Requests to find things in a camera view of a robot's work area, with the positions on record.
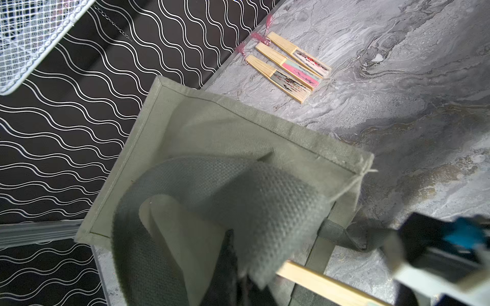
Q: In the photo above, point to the left aluminium side bar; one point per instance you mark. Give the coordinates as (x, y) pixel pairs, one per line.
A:
(15, 235)

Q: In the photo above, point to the folding fan with pink paper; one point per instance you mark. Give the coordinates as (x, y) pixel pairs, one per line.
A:
(301, 74)

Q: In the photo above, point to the white wire mesh basket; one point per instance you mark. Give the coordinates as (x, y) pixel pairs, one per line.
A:
(30, 29)

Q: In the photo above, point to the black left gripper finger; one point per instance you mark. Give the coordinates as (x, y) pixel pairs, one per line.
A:
(223, 287)

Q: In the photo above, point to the olive green tote bag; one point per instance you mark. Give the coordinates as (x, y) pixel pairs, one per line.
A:
(198, 164)

